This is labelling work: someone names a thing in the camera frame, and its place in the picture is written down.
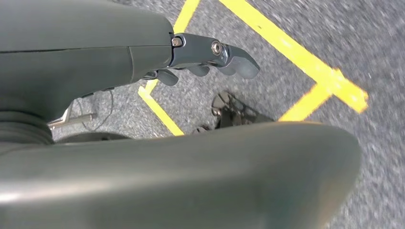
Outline yellow floor tape square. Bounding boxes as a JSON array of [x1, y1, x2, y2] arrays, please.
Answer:
[[138, 0, 370, 137]]

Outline thin black cable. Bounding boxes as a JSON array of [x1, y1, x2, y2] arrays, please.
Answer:
[[75, 89, 115, 132]]

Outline silver metal bar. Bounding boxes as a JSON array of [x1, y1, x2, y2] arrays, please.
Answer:
[[47, 104, 98, 130]]

